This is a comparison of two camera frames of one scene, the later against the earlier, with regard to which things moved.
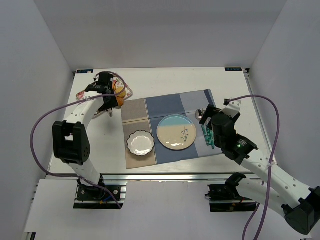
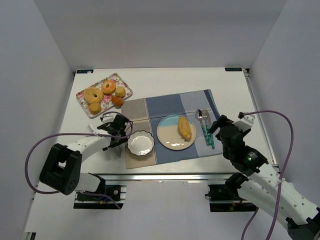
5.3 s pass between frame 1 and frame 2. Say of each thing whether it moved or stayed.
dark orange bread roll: stayed
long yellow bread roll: moved
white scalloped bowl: stayed
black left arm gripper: moved
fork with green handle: stayed
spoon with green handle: stayed
